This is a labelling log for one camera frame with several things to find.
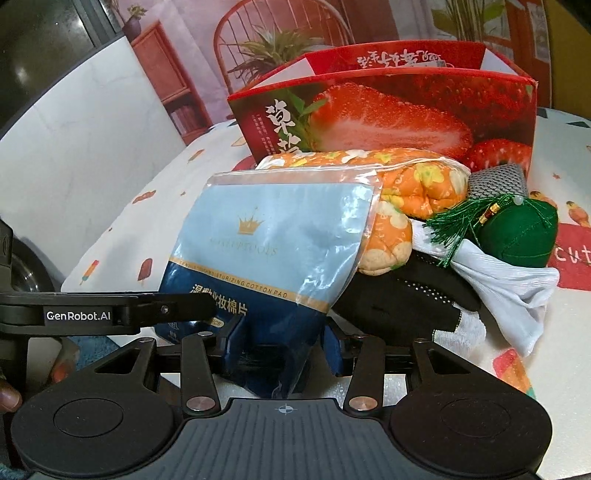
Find black and white sock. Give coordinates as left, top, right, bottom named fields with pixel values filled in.
left=330, top=258, right=488, bottom=357

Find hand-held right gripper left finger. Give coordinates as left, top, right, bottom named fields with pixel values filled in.
left=95, top=315, right=246, bottom=414

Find blue cotton pad packet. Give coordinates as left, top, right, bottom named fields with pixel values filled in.
left=157, top=168, right=385, bottom=398

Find person's left hand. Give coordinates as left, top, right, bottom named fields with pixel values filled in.
left=0, top=379, right=23, bottom=412

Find red strawberry print box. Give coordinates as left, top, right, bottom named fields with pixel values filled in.
left=227, top=41, right=539, bottom=173

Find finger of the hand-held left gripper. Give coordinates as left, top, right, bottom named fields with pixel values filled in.
left=115, top=291, right=242, bottom=334

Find green plush pouch with tassel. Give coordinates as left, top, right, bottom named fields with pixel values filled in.
left=425, top=191, right=559, bottom=269

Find grey mesh cloth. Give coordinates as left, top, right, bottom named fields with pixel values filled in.
left=466, top=165, right=528, bottom=200

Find wall tapestry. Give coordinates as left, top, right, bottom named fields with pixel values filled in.
left=106, top=0, right=591, bottom=139

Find white cloth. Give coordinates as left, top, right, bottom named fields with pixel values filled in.
left=409, top=219, right=560, bottom=358

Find white panel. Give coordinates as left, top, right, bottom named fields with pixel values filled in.
left=0, top=34, right=200, bottom=217

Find orange floral cushion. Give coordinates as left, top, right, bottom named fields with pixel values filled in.
left=255, top=147, right=472, bottom=276

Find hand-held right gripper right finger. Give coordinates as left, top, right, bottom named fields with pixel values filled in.
left=323, top=320, right=467, bottom=414

